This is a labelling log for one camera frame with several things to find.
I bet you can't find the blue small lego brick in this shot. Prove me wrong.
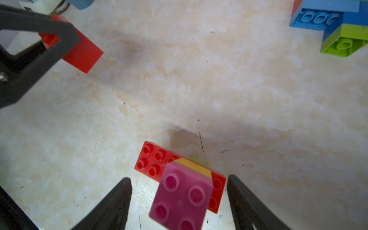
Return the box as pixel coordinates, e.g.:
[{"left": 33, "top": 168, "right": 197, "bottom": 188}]
[{"left": 323, "top": 2, "right": 368, "bottom": 41}]

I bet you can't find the lime green lego brick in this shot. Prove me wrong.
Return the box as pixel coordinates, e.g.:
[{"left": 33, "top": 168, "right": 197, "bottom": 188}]
[
  {"left": 321, "top": 24, "right": 368, "bottom": 58},
  {"left": 188, "top": 156, "right": 209, "bottom": 167}
]

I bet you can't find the magenta lego brick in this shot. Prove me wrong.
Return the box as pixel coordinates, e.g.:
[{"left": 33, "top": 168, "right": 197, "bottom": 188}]
[{"left": 149, "top": 161, "right": 213, "bottom": 230}]

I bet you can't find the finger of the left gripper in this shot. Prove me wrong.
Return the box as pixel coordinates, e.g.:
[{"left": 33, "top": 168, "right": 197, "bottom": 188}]
[
  {"left": 1, "top": 187, "right": 39, "bottom": 230},
  {"left": 1, "top": 5, "right": 80, "bottom": 108}
]

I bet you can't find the red long lego brick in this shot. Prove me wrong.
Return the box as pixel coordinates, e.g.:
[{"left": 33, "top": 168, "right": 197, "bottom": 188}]
[{"left": 135, "top": 141, "right": 226, "bottom": 214}]

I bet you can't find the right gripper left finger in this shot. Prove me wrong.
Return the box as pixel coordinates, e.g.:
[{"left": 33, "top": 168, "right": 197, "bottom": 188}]
[{"left": 73, "top": 177, "right": 132, "bottom": 230}]

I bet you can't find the yellow lego brick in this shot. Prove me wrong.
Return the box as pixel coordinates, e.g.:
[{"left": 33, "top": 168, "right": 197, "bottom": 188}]
[{"left": 175, "top": 158, "right": 212, "bottom": 178}]

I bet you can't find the blue floral mug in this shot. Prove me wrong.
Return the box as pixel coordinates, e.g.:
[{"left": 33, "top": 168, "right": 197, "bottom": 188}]
[{"left": 67, "top": 0, "right": 94, "bottom": 10}]

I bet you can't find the mint green toaster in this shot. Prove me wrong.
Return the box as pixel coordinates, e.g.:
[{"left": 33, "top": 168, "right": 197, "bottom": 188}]
[{"left": 19, "top": 0, "right": 70, "bottom": 15}]

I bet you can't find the blue long lego brick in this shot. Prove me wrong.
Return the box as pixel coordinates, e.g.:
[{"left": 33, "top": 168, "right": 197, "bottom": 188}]
[{"left": 289, "top": 0, "right": 360, "bottom": 31}]

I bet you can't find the red square lego brick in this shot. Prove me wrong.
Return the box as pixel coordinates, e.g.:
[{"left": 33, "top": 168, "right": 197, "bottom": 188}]
[{"left": 291, "top": 0, "right": 303, "bottom": 16}]

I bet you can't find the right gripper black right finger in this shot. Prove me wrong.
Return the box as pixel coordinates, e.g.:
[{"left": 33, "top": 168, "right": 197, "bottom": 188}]
[{"left": 227, "top": 174, "right": 290, "bottom": 230}]

